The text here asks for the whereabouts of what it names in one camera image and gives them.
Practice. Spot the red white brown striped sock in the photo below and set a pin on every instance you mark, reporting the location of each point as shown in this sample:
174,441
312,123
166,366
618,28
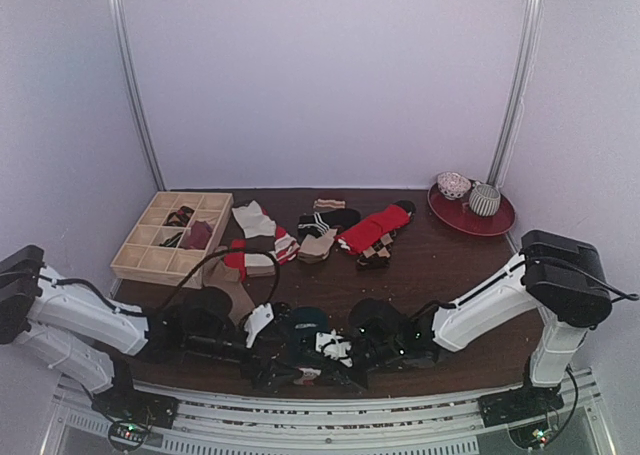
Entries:
280,244

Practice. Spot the white patterned bowl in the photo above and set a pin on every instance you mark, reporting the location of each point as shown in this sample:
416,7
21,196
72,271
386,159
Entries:
453,185

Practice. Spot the dark teal sock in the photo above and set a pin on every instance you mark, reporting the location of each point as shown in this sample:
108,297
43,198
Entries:
304,324

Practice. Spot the black white striped sock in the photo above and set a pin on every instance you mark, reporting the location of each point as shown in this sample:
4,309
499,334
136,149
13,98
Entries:
319,223

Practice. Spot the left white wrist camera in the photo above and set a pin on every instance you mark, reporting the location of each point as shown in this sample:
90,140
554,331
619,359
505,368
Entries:
256,322

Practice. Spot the argyle black red orange sock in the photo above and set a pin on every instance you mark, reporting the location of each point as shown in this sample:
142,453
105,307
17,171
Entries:
180,217

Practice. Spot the argyle brown sock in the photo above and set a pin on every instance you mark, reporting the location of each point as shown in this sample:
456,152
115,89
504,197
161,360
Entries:
378,255

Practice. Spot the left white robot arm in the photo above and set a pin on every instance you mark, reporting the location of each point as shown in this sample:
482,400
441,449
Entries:
54,316

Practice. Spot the left aluminium corner post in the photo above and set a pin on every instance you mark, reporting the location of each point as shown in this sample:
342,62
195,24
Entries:
141,125

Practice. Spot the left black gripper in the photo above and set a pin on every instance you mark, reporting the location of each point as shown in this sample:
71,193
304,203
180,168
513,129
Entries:
263,377

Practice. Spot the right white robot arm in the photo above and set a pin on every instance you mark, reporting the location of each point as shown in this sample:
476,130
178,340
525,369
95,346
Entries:
560,275

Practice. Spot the tan brown sock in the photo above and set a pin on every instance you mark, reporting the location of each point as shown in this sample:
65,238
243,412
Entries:
223,291

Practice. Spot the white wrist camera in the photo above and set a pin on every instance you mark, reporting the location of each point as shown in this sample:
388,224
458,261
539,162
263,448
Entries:
256,322
334,346

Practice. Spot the red round tray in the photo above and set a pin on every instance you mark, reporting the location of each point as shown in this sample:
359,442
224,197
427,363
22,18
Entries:
458,215

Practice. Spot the wooden compartment box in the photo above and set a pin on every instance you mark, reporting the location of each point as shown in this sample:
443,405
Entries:
141,259

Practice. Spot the beige brown striped sock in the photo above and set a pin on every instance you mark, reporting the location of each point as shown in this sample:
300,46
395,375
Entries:
257,225

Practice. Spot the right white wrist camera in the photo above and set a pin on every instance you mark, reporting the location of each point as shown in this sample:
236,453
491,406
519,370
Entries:
334,346

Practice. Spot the aluminium corner post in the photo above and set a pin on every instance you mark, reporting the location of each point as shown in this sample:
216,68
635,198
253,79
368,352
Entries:
524,67
141,125

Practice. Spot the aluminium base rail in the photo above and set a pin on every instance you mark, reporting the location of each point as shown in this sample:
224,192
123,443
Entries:
213,423

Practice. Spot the striped grey cup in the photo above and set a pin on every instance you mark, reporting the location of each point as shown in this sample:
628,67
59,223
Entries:
484,200

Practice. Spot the maroon sock in box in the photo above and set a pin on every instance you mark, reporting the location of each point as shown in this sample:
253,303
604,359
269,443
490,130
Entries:
197,237

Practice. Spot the right aluminium corner post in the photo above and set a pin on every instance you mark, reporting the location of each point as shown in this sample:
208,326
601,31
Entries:
524,67

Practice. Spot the black sock in box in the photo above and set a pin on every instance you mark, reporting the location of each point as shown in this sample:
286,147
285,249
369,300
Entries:
172,241

